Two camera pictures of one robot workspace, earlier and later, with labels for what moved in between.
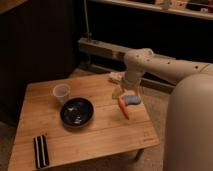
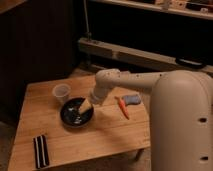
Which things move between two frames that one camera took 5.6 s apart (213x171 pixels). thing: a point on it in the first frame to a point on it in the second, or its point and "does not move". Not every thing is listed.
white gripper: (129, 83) to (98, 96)
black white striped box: (41, 151) does not move
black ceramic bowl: (76, 111) does not move
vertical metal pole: (89, 34) does not move
